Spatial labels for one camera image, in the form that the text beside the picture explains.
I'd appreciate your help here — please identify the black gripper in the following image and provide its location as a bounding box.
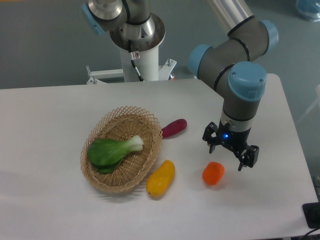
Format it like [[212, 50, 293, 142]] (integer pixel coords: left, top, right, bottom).
[[202, 122, 260, 172]]

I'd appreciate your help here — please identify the orange fruit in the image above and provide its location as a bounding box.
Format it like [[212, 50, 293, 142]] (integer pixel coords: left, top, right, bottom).
[[202, 161, 225, 186]]

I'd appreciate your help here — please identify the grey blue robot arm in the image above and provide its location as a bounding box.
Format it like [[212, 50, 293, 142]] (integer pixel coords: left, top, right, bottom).
[[81, 0, 279, 168]]

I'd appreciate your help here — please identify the purple sweet potato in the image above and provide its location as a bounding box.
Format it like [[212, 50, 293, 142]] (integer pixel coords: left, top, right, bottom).
[[161, 118, 188, 138]]

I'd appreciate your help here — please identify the yellow mango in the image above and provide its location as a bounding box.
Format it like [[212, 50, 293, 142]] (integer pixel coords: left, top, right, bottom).
[[146, 159, 176, 198]]

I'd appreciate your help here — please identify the black device at edge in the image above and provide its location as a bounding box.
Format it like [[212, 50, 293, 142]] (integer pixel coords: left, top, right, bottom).
[[302, 202, 320, 229]]

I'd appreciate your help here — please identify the woven wicker basket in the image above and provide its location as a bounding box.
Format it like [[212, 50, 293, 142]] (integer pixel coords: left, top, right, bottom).
[[80, 106, 162, 193]]

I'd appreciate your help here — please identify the green bok choy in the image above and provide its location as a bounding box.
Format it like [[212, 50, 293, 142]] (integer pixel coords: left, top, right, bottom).
[[87, 135, 144, 174]]

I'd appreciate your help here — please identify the blue object top right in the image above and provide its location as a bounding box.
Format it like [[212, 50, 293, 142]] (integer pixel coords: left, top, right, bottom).
[[295, 0, 320, 22]]

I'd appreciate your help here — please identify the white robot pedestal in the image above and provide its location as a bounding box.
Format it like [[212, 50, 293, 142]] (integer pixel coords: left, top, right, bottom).
[[86, 46, 177, 85]]

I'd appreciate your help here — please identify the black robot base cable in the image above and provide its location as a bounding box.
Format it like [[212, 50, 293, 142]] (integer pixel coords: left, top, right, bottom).
[[127, 39, 145, 82]]

